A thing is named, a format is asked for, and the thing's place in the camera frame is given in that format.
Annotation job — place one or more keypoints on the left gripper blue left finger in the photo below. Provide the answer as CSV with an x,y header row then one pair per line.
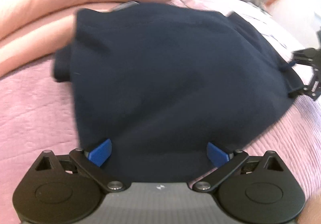
x,y
100,154

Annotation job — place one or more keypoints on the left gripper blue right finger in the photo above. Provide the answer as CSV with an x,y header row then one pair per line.
x,y
217,156

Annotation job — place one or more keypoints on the navy blue garment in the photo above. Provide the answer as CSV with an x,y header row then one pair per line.
x,y
160,82

